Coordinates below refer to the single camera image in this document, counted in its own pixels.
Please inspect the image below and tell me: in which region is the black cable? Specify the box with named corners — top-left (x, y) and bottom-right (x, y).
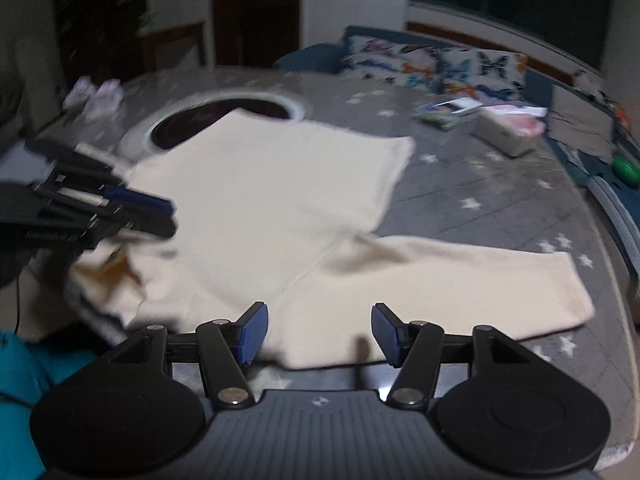
top-left (12, 255), bottom-right (24, 337)

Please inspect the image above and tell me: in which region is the green white packet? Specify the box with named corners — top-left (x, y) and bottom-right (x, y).
top-left (415, 98), bottom-right (484, 132)

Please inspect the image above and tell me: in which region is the wooden side cabinet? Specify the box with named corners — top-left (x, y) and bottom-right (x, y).
top-left (136, 20), bottom-right (209, 70)

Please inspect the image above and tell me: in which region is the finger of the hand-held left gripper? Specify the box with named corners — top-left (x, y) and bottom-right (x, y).
top-left (31, 171), bottom-right (179, 241)
top-left (24, 138), bottom-right (130, 182)

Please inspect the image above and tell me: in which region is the brown wooden door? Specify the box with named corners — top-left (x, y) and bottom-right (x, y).
top-left (210, 0), bottom-right (306, 68)

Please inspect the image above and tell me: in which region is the round built-in induction cooker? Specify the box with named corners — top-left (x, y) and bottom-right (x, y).
top-left (144, 91), bottom-right (313, 152)

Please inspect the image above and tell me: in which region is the wooden shelf cabinet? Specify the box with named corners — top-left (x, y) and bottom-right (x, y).
top-left (51, 0), bottom-right (151, 78)

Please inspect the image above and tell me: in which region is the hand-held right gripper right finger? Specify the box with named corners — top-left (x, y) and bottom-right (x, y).
top-left (370, 303), bottom-right (537, 408)

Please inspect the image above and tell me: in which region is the teal jacket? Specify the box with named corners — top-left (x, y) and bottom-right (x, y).
top-left (0, 330), bottom-right (103, 480)

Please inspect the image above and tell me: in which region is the green ball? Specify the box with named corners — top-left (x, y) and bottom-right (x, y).
top-left (612, 156), bottom-right (640, 184)

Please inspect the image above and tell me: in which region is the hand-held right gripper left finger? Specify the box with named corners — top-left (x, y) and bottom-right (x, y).
top-left (106, 301), bottom-right (270, 408)

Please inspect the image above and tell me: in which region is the cream knit sweater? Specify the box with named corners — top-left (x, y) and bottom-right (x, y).
top-left (70, 109), bottom-right (596, 371)

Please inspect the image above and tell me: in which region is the butterfly print pillow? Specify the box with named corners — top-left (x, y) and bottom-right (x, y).
top-left (436, 47), bottom-right (529, 107)
top-left (341, 35), bottom-right (444, 93)

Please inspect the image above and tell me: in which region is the grey cloth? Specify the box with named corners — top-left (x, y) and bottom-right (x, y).
top-left (549, 83), bottom-right (617, 157)

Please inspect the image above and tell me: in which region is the white pink tissue box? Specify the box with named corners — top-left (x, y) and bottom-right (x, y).
top-left (472, 104), bottom-right (549, 157)

